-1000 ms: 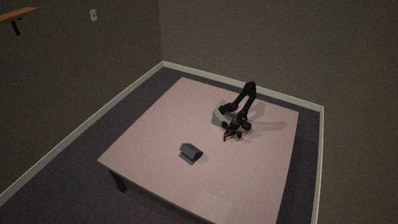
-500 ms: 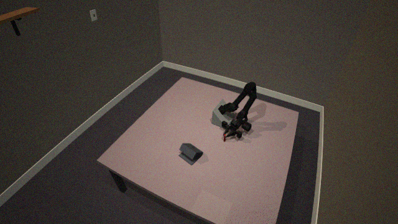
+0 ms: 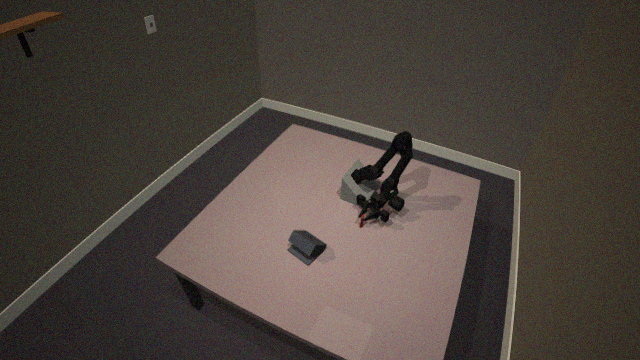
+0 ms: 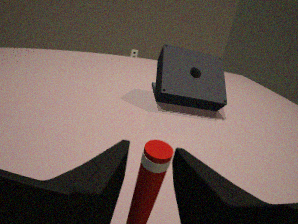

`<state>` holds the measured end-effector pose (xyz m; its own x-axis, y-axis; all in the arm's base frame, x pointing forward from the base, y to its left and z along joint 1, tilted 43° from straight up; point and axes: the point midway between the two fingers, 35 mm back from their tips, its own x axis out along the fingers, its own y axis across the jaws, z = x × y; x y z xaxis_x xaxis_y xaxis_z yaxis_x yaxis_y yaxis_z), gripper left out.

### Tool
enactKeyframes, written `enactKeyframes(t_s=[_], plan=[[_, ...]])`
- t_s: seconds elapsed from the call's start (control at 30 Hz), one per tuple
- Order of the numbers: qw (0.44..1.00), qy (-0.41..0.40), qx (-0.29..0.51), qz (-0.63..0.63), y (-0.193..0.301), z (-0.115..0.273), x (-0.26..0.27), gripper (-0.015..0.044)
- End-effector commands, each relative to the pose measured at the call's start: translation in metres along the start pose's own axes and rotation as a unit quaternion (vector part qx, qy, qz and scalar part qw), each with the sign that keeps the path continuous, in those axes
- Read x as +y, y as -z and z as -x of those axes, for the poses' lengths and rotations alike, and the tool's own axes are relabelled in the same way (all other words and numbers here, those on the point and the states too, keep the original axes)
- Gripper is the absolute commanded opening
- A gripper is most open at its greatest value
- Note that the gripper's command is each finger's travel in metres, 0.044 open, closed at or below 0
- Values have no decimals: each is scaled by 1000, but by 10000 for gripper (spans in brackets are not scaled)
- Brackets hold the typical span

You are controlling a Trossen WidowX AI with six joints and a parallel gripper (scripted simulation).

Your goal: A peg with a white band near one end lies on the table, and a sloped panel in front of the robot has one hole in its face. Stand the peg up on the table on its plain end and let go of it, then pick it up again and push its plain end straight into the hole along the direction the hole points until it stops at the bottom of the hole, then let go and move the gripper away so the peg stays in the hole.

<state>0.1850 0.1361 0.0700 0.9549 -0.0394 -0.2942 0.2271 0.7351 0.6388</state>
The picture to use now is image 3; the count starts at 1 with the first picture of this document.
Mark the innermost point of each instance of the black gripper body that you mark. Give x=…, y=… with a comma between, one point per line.
x=373, y=205

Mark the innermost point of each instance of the grey square panel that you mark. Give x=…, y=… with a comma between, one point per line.
x=305, y=246

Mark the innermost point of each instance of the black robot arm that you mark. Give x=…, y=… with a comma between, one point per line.
x=401, y=140

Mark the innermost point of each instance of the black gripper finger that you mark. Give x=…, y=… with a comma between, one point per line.
x=373, y=215
x=364, y=209

